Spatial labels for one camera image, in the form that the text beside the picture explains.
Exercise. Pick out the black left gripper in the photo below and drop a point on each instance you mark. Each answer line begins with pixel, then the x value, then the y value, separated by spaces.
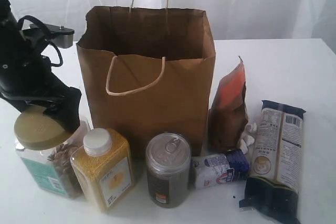
pixel 26 75

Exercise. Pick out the clear jar with gold lid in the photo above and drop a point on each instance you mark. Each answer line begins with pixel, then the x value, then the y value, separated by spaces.
pixel 45 149

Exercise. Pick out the yellow millet bottle white cap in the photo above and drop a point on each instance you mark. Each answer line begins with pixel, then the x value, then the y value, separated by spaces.
pixel 103 166

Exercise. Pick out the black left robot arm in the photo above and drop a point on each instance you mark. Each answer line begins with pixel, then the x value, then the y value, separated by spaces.
pixel 29 51

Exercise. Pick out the brown paper bag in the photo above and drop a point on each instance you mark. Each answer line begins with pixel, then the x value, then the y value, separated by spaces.
pixel 148 71

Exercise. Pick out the pull-tab can dark grains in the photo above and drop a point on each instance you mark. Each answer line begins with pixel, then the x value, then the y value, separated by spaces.
pixel 168 162

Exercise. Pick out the white and blue carton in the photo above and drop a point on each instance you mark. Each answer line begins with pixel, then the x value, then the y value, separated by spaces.
pixel 218 169

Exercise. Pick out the brown pouch with orange band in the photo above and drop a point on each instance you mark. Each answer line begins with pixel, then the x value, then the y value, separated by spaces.
pixel 228 114

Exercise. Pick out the white lump lower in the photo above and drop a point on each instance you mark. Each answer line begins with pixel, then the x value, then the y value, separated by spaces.
pixel 242 146

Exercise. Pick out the long noodle package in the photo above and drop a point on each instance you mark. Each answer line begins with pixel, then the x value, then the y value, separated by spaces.
pixel 272 186

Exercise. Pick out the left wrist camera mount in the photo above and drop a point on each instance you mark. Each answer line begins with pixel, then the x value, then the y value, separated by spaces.
pixel 61 36

